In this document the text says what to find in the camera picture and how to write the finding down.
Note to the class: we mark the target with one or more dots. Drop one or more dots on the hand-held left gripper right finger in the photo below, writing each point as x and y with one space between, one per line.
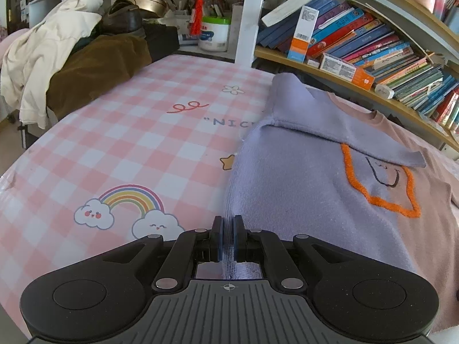
237 240

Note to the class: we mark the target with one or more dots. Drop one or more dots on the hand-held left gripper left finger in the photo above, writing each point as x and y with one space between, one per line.
217 240

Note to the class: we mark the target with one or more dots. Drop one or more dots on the purple and pink sweater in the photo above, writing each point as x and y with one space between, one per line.
304 193

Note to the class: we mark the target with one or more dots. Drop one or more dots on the pink checked printed tablecloth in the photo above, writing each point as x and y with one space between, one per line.
143 143

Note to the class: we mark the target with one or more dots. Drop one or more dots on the wooden bookshelf board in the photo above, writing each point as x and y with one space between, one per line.
340 79

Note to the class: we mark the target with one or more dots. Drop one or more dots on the flat orange and white box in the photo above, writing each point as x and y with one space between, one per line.
344 68

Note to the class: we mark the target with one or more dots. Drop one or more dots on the white tub with green lid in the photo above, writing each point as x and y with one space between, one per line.
214 34

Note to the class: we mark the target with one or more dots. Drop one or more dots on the black box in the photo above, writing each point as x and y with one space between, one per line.
163 41

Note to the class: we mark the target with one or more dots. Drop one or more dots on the small white box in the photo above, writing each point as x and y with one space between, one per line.
384 91

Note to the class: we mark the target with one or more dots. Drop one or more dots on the tall orange and white box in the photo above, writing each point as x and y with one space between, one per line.
303 34

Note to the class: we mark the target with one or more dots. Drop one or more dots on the red tassel ornament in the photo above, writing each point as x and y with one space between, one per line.
198 10

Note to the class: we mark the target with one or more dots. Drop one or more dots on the pens in holder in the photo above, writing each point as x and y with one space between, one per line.
200 5

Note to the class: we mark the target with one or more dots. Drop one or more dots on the thick white book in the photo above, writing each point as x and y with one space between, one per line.
292 5

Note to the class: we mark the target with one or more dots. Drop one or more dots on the brown leather shoe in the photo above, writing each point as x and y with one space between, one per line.
122 18

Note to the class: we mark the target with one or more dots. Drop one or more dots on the row of colourful books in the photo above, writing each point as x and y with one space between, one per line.
394 53

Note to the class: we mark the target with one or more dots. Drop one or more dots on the round golden bowl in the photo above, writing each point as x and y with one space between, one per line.
149 5

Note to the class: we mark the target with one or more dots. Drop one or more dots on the white jacket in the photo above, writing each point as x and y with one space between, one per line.
39 50

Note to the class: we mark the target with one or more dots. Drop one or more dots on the white shelf post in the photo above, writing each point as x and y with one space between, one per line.
251 18

